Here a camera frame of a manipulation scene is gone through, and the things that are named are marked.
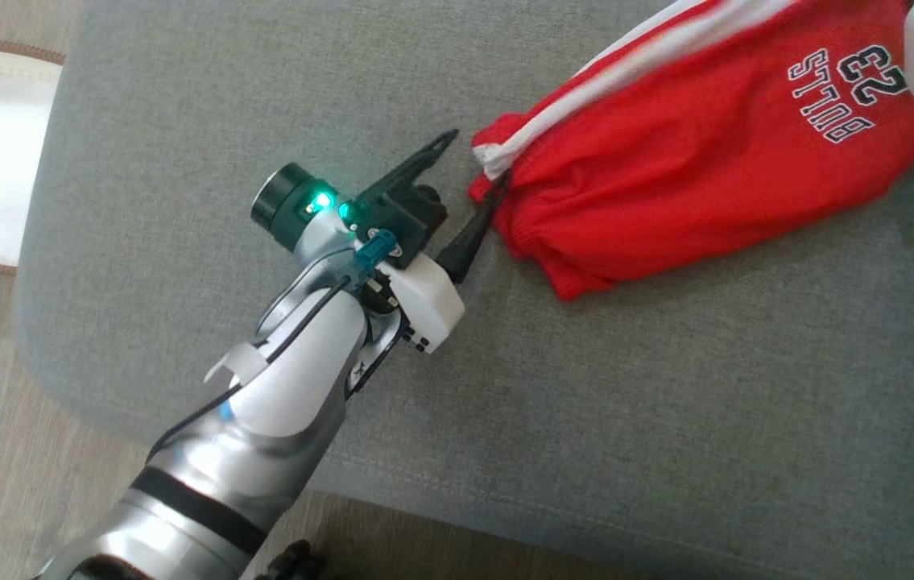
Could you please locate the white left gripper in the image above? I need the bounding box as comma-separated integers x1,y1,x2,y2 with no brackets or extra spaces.
360,129,510,354

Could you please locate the red shorts white stripe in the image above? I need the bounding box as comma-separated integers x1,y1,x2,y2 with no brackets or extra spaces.
469,0,914,303

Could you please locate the grey sofa seat cushion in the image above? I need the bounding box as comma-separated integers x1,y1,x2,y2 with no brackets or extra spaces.
14,0,914,580

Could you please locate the thin black left gripper cable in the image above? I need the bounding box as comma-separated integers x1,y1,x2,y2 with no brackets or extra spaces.
344,310,407,400

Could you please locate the white left cable tag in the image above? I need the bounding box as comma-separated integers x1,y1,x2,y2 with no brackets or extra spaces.
205,342,268,385

